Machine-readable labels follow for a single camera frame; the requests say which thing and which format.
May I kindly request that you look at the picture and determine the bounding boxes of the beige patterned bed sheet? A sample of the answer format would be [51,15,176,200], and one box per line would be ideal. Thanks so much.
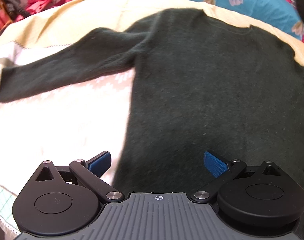
[0,0,304,239]

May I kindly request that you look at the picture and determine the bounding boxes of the red bags on shelf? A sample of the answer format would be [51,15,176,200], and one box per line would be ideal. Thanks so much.
[25,0,53,15]

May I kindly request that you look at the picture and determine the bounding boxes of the dark green knit sweater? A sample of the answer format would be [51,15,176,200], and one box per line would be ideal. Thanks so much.
[0,8,304,240]

